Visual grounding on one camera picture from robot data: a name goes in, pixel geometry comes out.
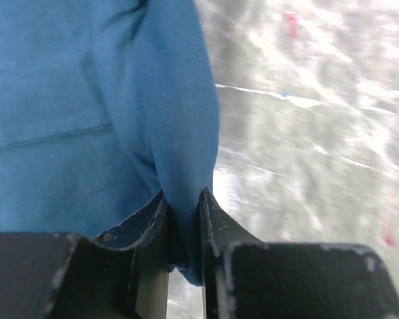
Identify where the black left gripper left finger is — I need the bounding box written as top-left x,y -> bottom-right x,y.
0,194 -> 169,319

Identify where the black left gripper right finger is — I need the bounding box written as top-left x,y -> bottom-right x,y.
199,189 -> 399,319

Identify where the blue t shirt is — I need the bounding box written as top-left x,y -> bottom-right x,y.
0,1 -> 219,285

